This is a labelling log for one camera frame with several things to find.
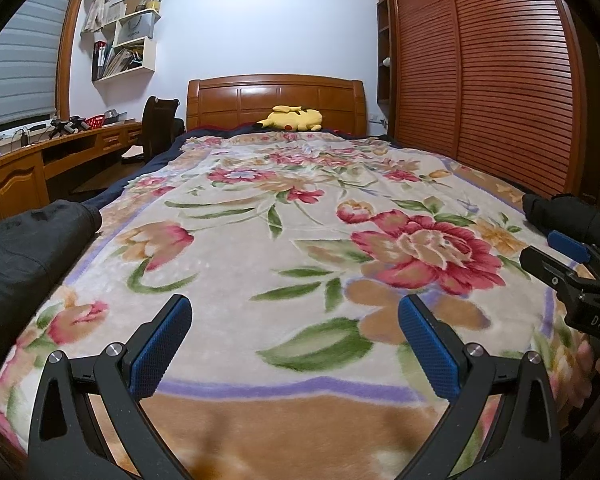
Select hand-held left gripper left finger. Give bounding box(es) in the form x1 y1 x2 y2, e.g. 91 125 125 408
27 294 193 480

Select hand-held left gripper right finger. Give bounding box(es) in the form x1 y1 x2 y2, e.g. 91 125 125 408
397 294 563 480

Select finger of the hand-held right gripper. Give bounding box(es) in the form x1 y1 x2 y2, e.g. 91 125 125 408
519 245 600 301
547 230 600 281

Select black jacket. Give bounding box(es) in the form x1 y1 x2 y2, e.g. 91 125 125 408
0 199 104 376

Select black rolled garment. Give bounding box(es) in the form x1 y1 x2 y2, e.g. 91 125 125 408
521 192 600 252

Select floral blanket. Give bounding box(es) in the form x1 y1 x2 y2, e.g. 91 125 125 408
0 130 600 480

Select dark wooden chair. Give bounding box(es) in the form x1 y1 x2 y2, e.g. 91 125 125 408
122 96 186 166

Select wooden desk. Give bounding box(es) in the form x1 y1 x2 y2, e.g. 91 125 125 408
0 120 146 242

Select wooden bed headboard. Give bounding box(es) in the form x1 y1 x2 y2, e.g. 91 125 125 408
186 75 368 136

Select yellow plush toy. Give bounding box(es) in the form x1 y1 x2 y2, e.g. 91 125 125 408
256 105 325 132

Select wooden corner shelf unit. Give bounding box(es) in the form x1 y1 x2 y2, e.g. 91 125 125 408
376 0 396 104

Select stack of papers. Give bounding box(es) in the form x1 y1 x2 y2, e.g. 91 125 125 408
106 45 146 77

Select black binders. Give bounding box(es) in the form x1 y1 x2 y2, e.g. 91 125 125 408
92 41 109 81

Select white paper bag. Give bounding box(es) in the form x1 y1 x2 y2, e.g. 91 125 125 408
117 12 156 44

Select grey window blind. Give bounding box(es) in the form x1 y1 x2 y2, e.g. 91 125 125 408
0 0 69 132

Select white wall shelf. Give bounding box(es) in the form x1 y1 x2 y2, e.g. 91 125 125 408
80 0 162 83

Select wooden window frame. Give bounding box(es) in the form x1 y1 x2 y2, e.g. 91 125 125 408
55 0 96 122

